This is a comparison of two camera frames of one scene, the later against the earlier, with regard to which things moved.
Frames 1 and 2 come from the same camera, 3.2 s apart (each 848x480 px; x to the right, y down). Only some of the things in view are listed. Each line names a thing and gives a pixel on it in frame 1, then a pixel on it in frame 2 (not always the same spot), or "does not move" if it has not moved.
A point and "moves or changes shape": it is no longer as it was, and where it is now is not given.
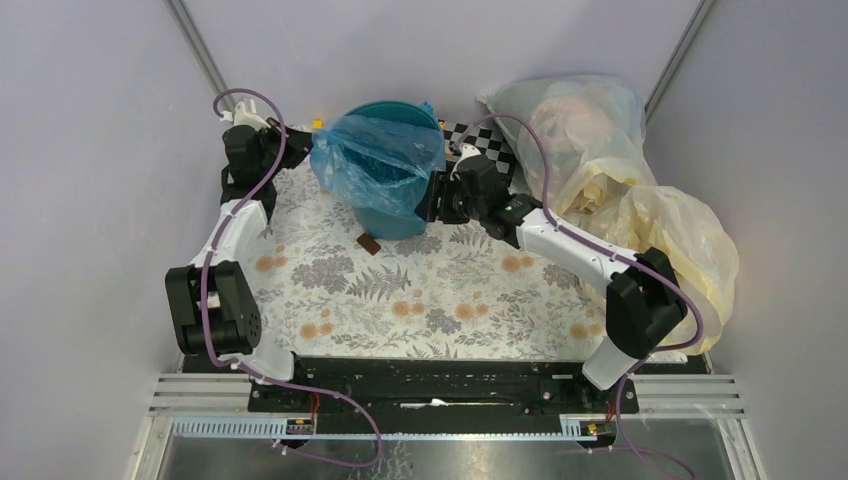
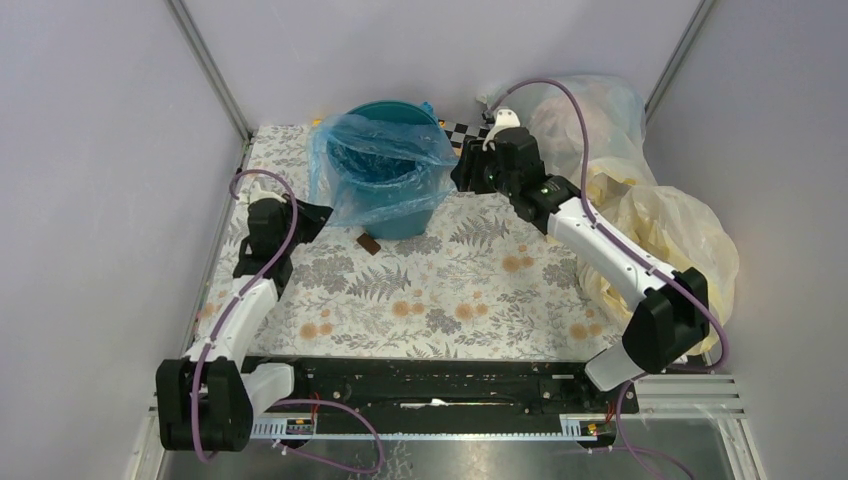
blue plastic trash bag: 375,162 moves or changes shape
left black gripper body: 270,141 to 287,211
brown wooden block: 369,243 does not move
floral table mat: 452,292 does not move
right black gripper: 429,204 to 472,157
